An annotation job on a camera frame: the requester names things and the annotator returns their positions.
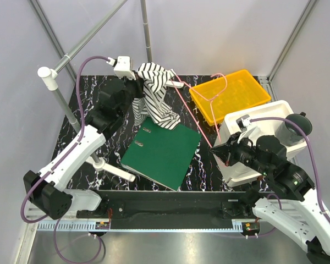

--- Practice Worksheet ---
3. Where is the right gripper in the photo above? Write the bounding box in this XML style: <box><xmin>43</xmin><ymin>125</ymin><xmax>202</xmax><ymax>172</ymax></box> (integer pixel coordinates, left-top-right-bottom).
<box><xmin>210</xmin><ymin>130</ymin><xmax>271</xmax><ymax>176</ymax></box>

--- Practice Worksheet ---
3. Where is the green ring binder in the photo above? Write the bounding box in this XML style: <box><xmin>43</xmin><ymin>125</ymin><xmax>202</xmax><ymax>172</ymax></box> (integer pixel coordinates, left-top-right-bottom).
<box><xmin>120</xmin><ymin>117</ymin><xmax>201</xmax><ymax>191</ymax></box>

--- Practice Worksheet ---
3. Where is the pink wire hanger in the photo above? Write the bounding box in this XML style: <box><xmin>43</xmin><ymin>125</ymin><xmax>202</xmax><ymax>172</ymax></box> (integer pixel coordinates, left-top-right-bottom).
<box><xmin>172</xmin><ymin>73</ymin><xmax>228</xmax><ymax>148</ymax></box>

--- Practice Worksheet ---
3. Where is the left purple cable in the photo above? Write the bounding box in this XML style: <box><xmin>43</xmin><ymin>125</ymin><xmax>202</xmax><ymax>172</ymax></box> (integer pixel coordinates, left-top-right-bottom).
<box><xmin>20</xmin><ymin>56</ymin><xmax>111</xmax><ymax>262</ymax></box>

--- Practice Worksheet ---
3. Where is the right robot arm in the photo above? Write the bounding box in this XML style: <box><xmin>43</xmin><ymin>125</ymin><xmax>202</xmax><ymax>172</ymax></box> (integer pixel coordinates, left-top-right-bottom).
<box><xmin>211</xmin><ymin>132</ymin><xmax>330</xmax><ymax>263</ymax></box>

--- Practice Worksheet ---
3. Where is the dark green mug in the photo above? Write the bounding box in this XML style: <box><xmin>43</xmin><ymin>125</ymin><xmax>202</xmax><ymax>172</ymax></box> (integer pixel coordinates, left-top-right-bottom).
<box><xmin>276</xmin><ymin>112</ymin><xmax>312</xmax><ymax>146</ymax></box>

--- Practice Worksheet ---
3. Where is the grey metal clothes rack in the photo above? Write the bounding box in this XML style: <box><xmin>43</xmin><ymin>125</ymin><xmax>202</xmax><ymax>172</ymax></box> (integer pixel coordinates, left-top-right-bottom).
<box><xmin>37</xmin><ymin>0</ymin><xmax>185</xmax><ymax>183</ymax></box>

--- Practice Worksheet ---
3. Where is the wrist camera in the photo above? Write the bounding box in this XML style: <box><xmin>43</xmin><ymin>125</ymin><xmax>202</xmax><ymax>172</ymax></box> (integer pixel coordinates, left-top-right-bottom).
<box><xmin>107</xmin><ymin>56</ymin><xmax>136</xmax><ymax>80</ymax></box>
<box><xmin>236</xmin><ymin>114</ymin><xmax>261</xmax><ymax>143</ymax></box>

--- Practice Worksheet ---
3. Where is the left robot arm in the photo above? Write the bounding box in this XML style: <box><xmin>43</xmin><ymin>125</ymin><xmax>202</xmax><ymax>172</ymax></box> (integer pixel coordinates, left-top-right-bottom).
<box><xmin>20</xmin><ymin>77</ymin><xmax>144</xmax><ymax>223</ymax></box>

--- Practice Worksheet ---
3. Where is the yellow plastic tray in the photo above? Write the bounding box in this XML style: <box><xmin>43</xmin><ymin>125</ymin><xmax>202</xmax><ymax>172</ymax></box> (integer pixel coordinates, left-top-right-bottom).
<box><xmin>190</xmin><ymin>69</ymin><xmax>271</xmax><ymax>126</ymax></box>

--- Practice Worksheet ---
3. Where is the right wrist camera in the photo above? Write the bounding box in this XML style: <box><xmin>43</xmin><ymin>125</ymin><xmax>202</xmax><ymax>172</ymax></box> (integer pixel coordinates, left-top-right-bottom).
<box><xmin>236</xmin><ymin>114</ymin><xmax>261</xmax><ymax>143</ymax></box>

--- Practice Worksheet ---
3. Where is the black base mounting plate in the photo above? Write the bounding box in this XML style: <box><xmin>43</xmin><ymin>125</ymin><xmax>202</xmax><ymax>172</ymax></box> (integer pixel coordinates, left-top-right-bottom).
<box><xmin>76</xmin><ymin>190</ymin><xmax>256</xmax><ymax>232</ymax></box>

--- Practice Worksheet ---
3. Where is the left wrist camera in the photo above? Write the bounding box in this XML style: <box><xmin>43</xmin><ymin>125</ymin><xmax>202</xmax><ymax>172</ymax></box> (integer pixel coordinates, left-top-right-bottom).
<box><xmin>107</xmin><ymin>56</ymin><xmax>136</xmax><ymax>80</ymax></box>

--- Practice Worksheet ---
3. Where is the striped black white tank top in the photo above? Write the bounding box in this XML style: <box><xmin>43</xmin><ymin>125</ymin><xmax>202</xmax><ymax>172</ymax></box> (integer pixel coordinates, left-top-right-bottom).
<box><xmin>132</xmin><ymin>62</ymin><xmax>180</xmax><ymax>130</ymax></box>

